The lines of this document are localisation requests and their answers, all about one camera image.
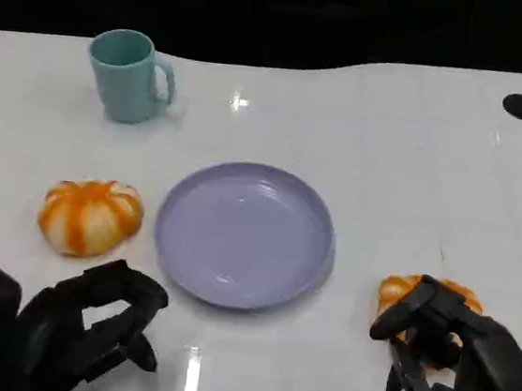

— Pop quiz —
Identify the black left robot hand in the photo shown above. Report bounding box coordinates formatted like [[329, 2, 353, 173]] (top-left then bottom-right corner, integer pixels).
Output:
[[0, 245, 173, 391]]

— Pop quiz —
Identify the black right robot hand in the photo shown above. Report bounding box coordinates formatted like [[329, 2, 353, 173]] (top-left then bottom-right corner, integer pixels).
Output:
[[363, 268, 522, 391]]

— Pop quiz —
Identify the orange white toy bread roll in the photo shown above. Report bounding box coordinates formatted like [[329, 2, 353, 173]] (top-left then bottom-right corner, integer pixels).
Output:
[[33, 172, 148, 265], [369, 270, 488, 375]]

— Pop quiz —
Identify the lilac plate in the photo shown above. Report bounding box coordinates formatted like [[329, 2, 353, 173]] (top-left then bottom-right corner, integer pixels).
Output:
[[145, 151, 345, 321]]

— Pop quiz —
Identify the pale green mug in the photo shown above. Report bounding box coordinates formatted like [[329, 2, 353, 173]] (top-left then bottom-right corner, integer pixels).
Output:
[[80, 24, 184, 128]]

